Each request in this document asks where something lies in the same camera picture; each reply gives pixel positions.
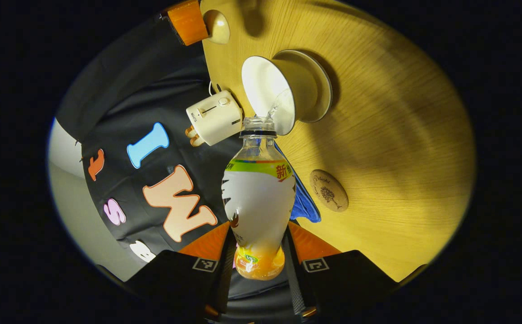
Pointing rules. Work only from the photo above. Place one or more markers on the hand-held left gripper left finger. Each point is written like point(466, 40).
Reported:
point(175, 274)

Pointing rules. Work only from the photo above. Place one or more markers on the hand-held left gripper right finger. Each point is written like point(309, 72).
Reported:
point(346, 279)

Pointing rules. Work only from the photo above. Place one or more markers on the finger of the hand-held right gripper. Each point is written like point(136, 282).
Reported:
point(188, 22)

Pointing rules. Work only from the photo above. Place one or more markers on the round cork coaster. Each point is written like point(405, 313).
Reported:
point(328, 191)

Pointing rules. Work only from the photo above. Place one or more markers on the cream ceramic teacup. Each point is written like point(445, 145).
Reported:
point(265, 85)

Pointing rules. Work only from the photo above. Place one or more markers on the clear water bottle white label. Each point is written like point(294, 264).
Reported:
point(258, 202)

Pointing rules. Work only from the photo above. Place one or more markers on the black backdrop cloth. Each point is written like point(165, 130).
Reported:
point(152, 90)

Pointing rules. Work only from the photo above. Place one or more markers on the blue towel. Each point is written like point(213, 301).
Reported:
point(303, 202)

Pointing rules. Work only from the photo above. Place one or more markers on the white toaster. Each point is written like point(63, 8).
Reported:
point(213, 118)

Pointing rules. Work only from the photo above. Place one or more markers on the toast slice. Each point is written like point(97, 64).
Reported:
point(196, 141)
point(190, 132)

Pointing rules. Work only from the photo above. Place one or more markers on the cream ceramic saucer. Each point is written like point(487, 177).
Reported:
point(324, 85)

